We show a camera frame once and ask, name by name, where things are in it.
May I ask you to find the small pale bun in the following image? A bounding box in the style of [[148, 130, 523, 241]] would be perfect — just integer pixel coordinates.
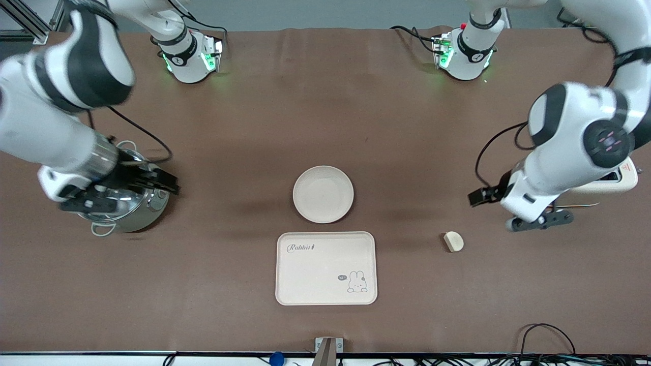
[[443, 231, 465, 253]]

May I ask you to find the round cream plate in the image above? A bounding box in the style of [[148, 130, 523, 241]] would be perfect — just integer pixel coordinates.
[[292, 166, 354, 224]]

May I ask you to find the cream rabbit print tray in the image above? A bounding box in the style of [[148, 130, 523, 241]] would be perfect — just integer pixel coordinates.
[[275, 231, 378, 306]]

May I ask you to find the glass pot lid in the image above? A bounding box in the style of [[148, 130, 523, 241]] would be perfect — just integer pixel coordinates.
[[81, 147, 157, 224]]

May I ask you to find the stainless steel pot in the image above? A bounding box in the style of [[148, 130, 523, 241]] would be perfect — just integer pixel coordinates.
[[76, 141, 171, 237]]

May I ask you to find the white toaster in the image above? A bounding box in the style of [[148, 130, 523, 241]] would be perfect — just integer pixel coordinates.
[[558, 157, 640, 197]]

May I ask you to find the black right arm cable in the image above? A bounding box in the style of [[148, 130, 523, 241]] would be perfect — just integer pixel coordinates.
[[85, 104, 174, 165]]

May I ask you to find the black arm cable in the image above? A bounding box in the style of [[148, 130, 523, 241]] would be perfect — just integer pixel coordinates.
[[85, 104, 174, 165], [556, 7, 624, 88]]

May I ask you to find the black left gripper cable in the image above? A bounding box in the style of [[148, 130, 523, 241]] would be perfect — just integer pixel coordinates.
[[475, 121, 532, 190]]

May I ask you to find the black looped cable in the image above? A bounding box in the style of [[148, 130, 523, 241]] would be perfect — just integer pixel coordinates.
[[518, 323, 578, 364]]

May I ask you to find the black right base cable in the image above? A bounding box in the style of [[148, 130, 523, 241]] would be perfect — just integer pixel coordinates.
[[167, 0, 229, 49]]

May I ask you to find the black base cable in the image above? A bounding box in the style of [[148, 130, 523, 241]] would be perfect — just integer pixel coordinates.
[[390, 25, 439, 54], [167, 0, 229, 49]]

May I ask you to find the black cable bundle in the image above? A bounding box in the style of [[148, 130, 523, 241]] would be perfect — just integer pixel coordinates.
[[162, 352, 651, 366]]

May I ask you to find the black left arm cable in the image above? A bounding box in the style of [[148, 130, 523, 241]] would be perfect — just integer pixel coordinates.
[[556, 7, 624, 88]]

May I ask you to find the aluminium frame profile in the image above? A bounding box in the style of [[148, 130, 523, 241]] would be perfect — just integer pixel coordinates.
[[0, 0, 68, 44]]

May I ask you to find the black left base cable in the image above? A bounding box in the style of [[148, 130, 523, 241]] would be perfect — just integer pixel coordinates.
[[390, 25, 439, 54]]

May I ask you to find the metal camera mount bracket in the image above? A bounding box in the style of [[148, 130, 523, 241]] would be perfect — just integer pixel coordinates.
[[314, 337, 344, 366]]

